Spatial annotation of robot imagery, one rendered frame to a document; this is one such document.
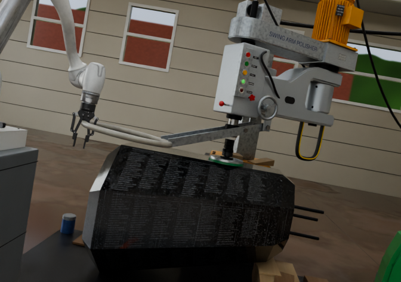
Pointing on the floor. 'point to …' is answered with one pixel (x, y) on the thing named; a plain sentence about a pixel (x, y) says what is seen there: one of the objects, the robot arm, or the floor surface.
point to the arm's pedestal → (15, 207)
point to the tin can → (68, 223)
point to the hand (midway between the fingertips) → (80, 141)
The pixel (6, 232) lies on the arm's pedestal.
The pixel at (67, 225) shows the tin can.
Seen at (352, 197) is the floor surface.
